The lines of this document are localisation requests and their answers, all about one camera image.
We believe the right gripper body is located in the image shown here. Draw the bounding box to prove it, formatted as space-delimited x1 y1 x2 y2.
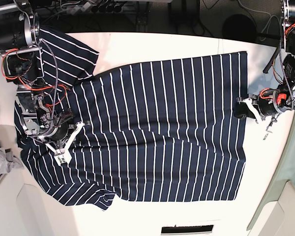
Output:
38 118 90 155

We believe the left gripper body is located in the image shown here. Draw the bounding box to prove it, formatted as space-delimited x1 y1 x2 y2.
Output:
236 88 289 123

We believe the navy white striped t-shirt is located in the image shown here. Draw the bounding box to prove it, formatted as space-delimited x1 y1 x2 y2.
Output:
14 27 248 210

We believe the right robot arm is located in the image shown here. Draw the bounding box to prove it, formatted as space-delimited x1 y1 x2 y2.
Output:
0 0 86 158

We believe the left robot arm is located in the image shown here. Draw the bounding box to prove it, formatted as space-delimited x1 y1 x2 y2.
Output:
234 0 295 123

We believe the grey clothes pile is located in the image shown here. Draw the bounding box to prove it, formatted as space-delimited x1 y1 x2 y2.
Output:
0 147 24 177

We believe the black round chair base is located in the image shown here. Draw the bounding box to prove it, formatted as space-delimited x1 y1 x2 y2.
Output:
222 14 257 43

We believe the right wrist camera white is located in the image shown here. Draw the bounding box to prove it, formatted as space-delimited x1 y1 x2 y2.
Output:
54 150 72 166

